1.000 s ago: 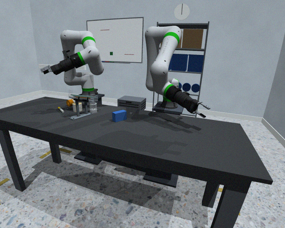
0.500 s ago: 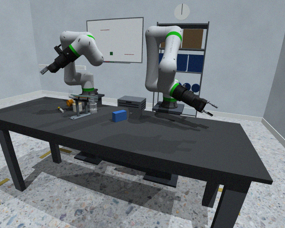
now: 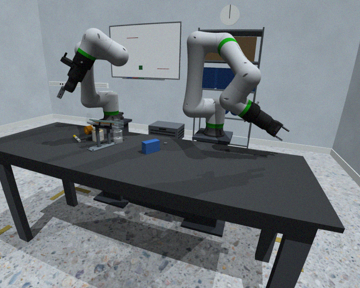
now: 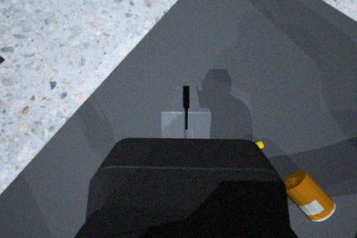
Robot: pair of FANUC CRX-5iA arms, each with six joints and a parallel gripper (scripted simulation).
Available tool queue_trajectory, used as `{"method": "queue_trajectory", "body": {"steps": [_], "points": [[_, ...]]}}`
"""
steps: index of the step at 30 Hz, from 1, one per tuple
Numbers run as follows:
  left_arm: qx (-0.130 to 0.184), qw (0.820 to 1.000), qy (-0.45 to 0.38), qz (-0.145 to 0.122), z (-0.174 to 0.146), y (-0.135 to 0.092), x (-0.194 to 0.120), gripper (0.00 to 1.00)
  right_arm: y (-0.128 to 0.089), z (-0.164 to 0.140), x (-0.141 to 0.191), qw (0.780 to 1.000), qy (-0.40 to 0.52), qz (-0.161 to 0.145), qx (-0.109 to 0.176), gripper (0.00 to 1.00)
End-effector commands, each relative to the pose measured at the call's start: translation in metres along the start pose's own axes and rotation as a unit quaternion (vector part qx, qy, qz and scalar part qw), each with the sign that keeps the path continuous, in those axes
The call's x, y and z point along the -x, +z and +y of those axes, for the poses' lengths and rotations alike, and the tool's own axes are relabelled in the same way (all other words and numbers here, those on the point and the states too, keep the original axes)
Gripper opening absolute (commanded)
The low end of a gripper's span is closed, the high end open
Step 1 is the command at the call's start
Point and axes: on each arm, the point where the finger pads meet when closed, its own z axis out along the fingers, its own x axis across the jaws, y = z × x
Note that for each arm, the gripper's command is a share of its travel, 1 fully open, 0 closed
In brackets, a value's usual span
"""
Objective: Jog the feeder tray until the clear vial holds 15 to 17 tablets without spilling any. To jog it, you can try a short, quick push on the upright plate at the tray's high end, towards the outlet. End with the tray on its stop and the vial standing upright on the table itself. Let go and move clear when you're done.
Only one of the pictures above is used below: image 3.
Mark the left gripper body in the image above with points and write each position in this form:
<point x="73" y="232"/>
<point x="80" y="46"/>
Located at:
<point x="262" y="119"/>

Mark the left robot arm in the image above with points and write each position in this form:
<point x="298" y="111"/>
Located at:
<point x="234" y="97"/>

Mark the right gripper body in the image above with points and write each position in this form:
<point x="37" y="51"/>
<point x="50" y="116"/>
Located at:
<point x="79" y="67"/>

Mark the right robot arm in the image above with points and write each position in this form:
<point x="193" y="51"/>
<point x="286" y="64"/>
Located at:
<point x="95" y="45"/>

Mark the blue rectangular block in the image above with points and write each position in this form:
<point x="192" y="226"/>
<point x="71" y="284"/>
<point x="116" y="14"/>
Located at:
<point x="150" y="146"/>

